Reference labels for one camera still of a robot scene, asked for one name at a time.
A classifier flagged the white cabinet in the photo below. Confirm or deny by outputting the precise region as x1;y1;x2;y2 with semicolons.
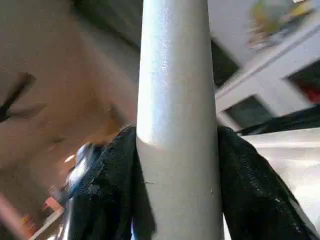
214;9;320;132

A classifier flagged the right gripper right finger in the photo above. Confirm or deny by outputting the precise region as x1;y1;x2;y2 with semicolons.
216;126;320;240

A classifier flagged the white plastic table leg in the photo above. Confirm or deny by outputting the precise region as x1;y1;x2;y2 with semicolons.
135;0;225;240

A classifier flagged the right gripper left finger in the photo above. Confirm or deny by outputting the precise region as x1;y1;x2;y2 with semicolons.
64;125;140;240

